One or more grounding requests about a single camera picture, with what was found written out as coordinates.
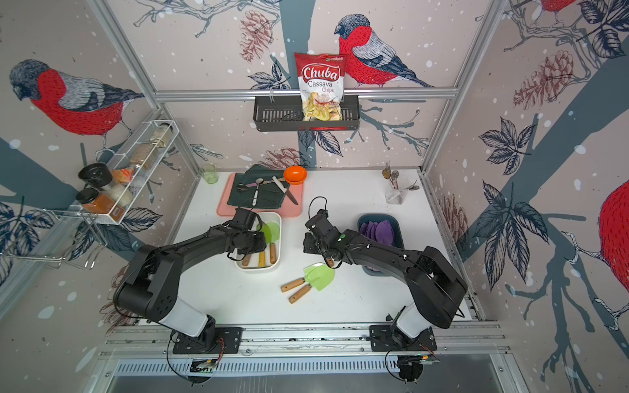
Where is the purple shovel pink handle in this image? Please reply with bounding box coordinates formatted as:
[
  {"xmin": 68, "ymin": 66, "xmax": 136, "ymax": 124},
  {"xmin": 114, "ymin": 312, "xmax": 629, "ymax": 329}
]
[
  {"xmin": 360, "ymin": 221, "xmax": 378, "ymax": 240},
  {"xmin": 373, "ymin": 220, "xmax": 395, "ymax": 246}
]

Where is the orange plastic bowl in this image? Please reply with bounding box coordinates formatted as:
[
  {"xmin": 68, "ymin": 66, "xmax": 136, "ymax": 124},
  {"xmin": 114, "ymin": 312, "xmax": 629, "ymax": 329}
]
[{"xmin": 283, "ymin": 165, "xmax": 307, "ymax": 185}]

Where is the metal spoon white handle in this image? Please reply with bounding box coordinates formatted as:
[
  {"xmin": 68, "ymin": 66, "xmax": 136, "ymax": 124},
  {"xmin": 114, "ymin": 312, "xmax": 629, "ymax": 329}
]
[{"xmin": 252, "ymin": 178, "xmax": 264, "ymax": 207}]

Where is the teal storage tray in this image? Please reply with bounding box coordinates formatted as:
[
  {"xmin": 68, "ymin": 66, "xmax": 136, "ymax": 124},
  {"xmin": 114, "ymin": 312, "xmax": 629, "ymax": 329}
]
[{"xmin": 357, "ymin": 214, "xmax": 405, "ymax": 249}]

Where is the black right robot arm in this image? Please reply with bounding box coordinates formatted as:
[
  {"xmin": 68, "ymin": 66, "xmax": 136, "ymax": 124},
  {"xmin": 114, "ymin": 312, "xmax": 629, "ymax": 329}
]
[{"xmin": 303, "ymin": 210, "xmax": 468, "ymax": 329}]

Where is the orange spice jar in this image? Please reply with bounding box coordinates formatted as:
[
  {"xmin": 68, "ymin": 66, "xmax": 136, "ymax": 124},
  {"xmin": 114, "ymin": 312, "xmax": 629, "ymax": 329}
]
[{"xmin": 76, "ymin": 188, "xmax": 124, "ymax": 220}]

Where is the clear glass with cutlery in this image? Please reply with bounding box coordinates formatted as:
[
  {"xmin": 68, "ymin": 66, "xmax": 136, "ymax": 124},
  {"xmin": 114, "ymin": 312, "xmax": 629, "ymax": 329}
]
[{"xmin": 382, "ymin": 161, "xmax": 420, "ymax": 205}]

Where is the black lid spice jar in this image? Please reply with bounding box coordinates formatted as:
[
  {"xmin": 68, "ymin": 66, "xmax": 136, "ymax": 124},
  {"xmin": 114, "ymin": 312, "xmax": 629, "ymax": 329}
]
[{"xmin": 78, "ymin": 163, "xmax": 113, "ymax": 188}]

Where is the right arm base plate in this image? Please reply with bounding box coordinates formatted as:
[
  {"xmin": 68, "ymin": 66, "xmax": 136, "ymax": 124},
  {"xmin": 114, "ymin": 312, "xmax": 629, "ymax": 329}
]
[{"xmin": 369, "ymin": 324, "xmax": 437, "ymax": 352}]

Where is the white wire spice rack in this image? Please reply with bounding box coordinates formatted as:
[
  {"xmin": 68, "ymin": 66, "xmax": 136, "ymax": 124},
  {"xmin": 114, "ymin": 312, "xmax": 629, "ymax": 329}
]
[{"xmin": 95, "ymin": 120, "xmax": 180, "ymax": 225}]

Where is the white storage tray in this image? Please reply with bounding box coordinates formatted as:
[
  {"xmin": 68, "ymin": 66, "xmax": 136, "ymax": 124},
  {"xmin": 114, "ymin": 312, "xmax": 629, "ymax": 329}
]
[{"xmin": 236, "ymin": 211, "xmax": 282, "ymax": 273}]

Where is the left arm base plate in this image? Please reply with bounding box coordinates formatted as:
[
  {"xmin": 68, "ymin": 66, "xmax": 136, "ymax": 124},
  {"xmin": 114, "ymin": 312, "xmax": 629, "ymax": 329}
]
[{"xmin": 173, "ymin": 326, "xmax": 244, "ymax": 355}]

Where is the pink cutting board tray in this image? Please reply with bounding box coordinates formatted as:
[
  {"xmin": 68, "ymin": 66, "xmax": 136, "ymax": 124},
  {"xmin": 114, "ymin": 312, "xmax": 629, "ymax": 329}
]
[{"xmin": 216, "ymin": 173, "xmax": 304, "ymax": 217}]

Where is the iridescent spoon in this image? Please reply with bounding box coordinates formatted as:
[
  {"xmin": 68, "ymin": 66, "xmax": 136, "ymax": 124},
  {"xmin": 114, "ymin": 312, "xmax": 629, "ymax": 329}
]
[{"xmin": 236, "ymin": 180, "xmax": 275, "ymax": 192}]

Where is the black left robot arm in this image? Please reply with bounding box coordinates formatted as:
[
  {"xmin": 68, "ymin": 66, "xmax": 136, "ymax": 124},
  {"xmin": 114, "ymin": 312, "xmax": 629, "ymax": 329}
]
[{"xmin": 113, "ymin": 208, "xmax": 266, "ymax": 340}]

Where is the dark green cloth napkin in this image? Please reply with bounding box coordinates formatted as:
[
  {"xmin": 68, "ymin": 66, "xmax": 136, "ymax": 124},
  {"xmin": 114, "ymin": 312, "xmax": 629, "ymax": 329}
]
[{"xmin": 227, "ymin": 164, "xmax": 290, "ymax": 210}]

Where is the white handled knife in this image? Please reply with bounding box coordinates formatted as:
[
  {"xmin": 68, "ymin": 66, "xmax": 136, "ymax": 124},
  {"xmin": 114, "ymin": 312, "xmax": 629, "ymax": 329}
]
[{"xmin": 272, "ymin": 176, "xmax": 298, "ymax": 205}]

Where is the green shovel yellow handle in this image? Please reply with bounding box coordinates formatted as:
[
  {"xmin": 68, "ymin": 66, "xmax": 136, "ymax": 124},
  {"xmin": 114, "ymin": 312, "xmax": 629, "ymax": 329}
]
[{"xmin": 258, "ymin": 223, "xmax": 270, "ymax": 269}]

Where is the black wire wall basket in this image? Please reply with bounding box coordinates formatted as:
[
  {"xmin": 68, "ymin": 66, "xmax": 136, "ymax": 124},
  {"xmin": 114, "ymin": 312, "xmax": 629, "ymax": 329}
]
[{"xmin": 253, "ymin": 95, "xmax": 360, "ymax": 132}]

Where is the Chuba cassava chips bag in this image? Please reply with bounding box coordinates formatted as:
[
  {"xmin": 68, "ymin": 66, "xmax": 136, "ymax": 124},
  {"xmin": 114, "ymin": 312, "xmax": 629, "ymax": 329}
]
[{"xmin": 295, "ymin": 53, "xmax": 346, "ymax": 121}]

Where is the small green glass cup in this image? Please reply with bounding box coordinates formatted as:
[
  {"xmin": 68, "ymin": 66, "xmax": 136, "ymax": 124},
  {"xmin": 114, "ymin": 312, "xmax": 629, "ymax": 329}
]
[{"xmin": 200, "ymin": 163, "xmax": 219, "ymax": 184}]

